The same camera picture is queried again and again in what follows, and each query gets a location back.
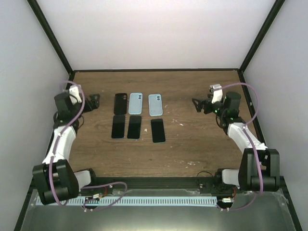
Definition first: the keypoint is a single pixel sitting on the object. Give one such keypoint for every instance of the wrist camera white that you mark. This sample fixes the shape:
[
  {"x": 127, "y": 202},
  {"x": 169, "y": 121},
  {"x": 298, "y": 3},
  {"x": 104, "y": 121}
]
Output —
[
  {"x": 217, "y": 93},
  {"x": 74, "y": 94}
]

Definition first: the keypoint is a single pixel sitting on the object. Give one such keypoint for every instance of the blue phone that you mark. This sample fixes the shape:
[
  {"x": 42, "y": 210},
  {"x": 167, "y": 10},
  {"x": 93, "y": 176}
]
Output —
[{"x": 118, "y": 127}]

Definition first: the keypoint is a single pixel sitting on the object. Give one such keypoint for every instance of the black phone case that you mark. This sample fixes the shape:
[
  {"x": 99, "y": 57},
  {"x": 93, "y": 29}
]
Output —
[{"x": 120, "y": 104}]

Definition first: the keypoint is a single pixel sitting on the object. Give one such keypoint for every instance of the black enclosure frame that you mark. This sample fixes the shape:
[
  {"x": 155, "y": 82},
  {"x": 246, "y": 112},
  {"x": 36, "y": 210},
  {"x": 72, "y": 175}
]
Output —
[{"x": 166, "y": 38}]

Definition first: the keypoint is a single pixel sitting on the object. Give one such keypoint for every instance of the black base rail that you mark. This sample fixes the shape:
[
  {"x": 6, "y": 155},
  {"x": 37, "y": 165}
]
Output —
[{"x": 205, "y": 185}]

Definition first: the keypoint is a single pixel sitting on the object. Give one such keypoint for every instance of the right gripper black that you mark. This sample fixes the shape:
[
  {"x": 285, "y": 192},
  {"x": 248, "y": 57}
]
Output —
[{"x": 207, "y": 103}]

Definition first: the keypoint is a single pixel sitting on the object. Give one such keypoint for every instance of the light-blue slotted cable duct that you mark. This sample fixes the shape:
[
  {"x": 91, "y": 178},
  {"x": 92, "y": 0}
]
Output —
[{"x": 206, "y": 201}]

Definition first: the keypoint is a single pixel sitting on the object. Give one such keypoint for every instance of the metal front plate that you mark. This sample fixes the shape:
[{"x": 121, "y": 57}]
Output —
[{"x": 266, "y": 212}]

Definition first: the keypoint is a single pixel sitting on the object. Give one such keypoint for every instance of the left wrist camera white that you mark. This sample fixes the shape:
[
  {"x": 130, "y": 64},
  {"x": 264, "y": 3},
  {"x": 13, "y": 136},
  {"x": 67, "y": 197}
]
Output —
[{"x": 74, "y": 94}]

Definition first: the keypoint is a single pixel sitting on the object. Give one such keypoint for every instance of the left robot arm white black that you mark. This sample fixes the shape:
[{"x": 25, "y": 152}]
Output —
[{"x": 54, "y": 179}]

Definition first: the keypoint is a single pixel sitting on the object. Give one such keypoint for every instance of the dark green phone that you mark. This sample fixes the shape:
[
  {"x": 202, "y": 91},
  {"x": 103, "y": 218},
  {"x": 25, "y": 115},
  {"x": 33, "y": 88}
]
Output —
[
  {"x": 134, "y": 127},
  {"x": 158, "y": 132}
]

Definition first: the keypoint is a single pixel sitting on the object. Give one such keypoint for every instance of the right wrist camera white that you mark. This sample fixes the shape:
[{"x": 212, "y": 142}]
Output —
[{"x": 217, "y": 93}]

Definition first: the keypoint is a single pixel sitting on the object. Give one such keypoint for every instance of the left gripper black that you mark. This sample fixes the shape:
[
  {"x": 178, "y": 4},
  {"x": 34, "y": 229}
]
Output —
[{"x": 93, "y": 98}]

